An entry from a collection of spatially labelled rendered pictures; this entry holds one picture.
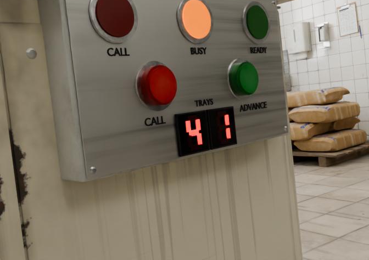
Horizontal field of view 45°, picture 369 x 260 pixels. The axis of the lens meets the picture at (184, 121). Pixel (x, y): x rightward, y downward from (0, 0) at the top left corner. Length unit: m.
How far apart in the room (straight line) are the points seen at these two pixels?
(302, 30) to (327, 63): 0.47
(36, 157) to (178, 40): 0.14
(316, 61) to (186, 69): 5.05
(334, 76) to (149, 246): 4.94
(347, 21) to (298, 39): 0.60
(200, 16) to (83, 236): 0.20
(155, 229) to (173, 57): 0.14
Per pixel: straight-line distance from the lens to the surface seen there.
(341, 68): 5.21
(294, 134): 4.33
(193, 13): 0.37
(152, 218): 0.38
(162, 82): 0.33
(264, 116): 0.43
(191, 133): 0.36
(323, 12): 5.36
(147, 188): 0.37
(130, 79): 0.33
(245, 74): 0.40
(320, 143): 4.28
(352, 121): 4.80
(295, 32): 5.44
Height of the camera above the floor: 0.75
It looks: 3 degrees down
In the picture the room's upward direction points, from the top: 6 degrees counter-clockwise
